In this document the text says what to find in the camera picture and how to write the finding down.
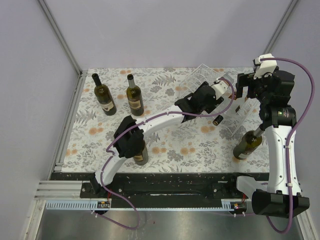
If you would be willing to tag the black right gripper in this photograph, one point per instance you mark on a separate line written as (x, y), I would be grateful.
(244, 80)

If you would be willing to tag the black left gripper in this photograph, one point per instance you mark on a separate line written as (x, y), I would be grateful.
(214, 103)

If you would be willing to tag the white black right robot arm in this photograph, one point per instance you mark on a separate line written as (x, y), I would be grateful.
(281, 196)

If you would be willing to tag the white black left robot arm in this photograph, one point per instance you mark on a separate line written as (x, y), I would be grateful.
(130, 135)

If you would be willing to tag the clear acrylic wine rack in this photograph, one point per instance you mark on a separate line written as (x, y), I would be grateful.
(207, 74)

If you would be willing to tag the green bottle front right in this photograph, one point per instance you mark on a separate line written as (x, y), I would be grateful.
(250, 141)

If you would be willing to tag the green bottle silver neck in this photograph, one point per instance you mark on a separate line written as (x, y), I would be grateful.
(134, 97)

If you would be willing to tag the green bottle front left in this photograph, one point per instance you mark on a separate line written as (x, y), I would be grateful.
(142, 157)

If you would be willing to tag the green bottle black neck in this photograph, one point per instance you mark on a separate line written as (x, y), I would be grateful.
(104, 96)

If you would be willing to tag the floral patterned table mat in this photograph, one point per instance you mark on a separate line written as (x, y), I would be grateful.
(195, 146)

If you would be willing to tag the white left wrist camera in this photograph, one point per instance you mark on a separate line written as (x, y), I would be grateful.
(220, 86)

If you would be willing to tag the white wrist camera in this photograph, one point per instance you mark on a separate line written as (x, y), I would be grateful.
(264, 64)
(220, 86)

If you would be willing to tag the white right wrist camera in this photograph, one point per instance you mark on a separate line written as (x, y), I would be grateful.
(264, 64)

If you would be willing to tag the right aluminium frame post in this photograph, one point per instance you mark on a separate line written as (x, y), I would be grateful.
(280, 27)

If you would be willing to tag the grey slotted cable duct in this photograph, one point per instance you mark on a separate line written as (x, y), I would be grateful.
(165, 204)

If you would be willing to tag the aluminium corner frame post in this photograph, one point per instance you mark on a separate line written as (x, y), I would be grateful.
(57, 32)

